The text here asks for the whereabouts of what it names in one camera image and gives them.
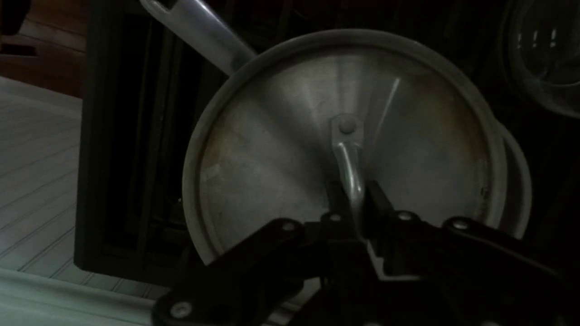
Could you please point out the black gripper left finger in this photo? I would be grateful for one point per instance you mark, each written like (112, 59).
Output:
(254, 265)

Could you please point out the white baseboard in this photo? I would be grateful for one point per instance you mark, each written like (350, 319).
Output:
(60, 296)

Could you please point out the black gas stove steel panel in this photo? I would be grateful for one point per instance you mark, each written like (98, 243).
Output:
(109, 151)

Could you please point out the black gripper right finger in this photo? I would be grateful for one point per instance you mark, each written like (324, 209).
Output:
(477, 260)

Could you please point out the stainless steel pot lid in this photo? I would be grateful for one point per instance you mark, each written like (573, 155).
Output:
(272, 151)

